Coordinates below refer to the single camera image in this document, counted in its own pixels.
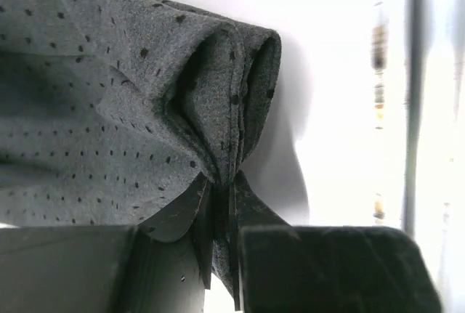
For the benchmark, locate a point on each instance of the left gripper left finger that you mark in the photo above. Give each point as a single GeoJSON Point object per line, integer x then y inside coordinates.
{"type": "Point", "coordinates": [161, 265]}

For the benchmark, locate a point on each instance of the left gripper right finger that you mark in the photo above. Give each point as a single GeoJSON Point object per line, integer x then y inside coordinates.
{"type": "Point", "coordinates": [276, 267]}

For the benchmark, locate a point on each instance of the dark grey dotted skirt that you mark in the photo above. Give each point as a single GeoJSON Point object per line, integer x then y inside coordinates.
{"type": "Point", "coordinates": [110, 109]}

